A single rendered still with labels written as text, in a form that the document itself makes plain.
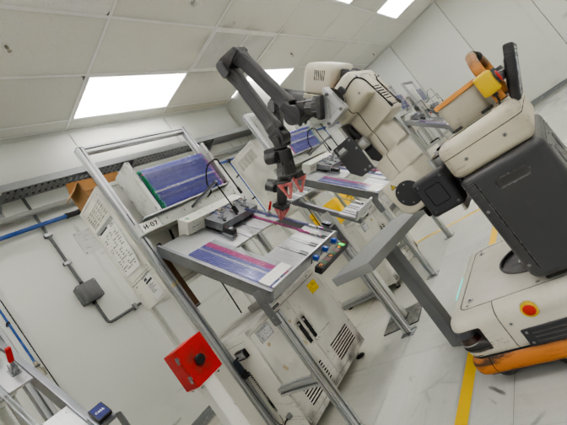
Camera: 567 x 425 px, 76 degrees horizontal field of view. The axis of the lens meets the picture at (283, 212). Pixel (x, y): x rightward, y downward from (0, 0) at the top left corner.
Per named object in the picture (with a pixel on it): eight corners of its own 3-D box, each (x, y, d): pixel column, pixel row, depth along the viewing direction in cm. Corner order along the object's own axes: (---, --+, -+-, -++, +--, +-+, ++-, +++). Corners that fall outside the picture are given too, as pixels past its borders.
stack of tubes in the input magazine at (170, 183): (224, 183, 239) (201, 150, 241) (164, 207, 199) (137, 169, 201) (215, 193, 247) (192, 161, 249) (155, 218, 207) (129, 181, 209)
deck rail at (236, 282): (273, 301, 160) (273, 289, 157) (271, 303, 158) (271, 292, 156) (160, 254, 193) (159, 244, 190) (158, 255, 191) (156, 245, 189)
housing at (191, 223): (242, 215, 243) (242, 196, 237) (189, 245, 205) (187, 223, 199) (233, 212, 247) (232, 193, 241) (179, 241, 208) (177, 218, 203)
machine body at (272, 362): (370, 347, 226) (311, 266, 230) (321, 440, 171) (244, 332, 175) (303, 371, 266) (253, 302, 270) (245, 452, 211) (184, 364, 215)
